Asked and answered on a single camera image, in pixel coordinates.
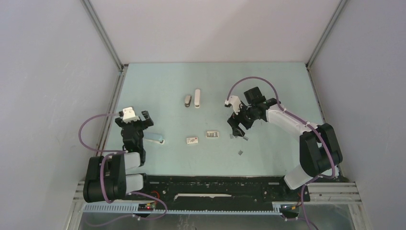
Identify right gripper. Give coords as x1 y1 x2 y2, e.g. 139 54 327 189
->
227 101 257 138

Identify staple box with barcode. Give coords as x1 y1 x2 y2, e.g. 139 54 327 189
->
206 131 219 138

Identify light blue stapler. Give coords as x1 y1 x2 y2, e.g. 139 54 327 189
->
144 132 165 145

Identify white staple box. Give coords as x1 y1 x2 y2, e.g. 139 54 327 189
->
186 137 198 145

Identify white stapler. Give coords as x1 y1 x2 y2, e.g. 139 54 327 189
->
194 89 201 108

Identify small grey stapler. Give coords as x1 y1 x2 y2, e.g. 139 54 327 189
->
184 95 192 108

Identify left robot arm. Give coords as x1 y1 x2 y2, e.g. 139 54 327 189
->
79 107 154 203

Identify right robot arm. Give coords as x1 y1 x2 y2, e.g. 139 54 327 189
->
225 87 343 200

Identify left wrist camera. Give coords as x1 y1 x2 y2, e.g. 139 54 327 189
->
119 106 140 124

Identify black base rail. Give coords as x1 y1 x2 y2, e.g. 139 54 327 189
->
141 175 310 212

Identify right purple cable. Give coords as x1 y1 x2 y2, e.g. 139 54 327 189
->
226 76 337 230

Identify left aluminium frame post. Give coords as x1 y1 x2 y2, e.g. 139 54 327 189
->
80 0 127 150

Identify aluminium frame post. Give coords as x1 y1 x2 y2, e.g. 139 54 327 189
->
80 0 127 150
306 0 349 70

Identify right aluminium frame post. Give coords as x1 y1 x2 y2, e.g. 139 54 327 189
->
306 0 349 70

